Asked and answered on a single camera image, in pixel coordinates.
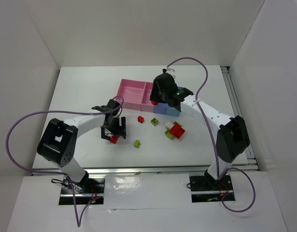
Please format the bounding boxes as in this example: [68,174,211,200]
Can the small red lego brick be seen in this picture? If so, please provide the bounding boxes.
[138,116,144,123]

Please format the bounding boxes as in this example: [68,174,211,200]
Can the green lego brick with studs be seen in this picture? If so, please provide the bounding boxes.
[150,118,159,126]

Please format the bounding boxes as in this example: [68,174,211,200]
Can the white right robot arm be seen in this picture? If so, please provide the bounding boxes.
[150,69,250,187]

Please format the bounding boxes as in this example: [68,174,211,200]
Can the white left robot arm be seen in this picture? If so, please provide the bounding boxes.
[37,99,127,192]

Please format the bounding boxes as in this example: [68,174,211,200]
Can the dark blue container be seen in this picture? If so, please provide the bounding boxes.
[154,103,168,115]

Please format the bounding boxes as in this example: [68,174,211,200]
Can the light blue container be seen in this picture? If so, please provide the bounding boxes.
[167,87,188,117]

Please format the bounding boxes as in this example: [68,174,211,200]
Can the small pink container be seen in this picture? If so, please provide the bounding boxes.
[141,82,154,113]

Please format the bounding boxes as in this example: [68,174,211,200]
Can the white lego brick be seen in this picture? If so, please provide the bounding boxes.
[165,121,174,130]

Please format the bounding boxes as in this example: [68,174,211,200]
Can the large red lego brick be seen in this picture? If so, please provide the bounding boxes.
[169,123,185,139]

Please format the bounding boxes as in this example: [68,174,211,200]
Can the green lego plate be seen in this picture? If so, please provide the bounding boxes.
[165,130,174,140]

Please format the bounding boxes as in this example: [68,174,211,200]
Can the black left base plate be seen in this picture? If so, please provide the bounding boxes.
[58,177,105,205]

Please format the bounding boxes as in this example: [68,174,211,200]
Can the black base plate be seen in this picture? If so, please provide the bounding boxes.
[58,177,105,205]
[186,175,235,203]

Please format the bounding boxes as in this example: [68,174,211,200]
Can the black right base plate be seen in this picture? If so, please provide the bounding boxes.
[186,175,235,203]

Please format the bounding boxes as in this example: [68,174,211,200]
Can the aluminium side rail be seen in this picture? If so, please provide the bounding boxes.
[220,66,258,166]

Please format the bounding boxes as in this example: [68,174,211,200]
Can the aluminium front rail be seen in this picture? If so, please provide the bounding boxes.
[34,164,259,174]

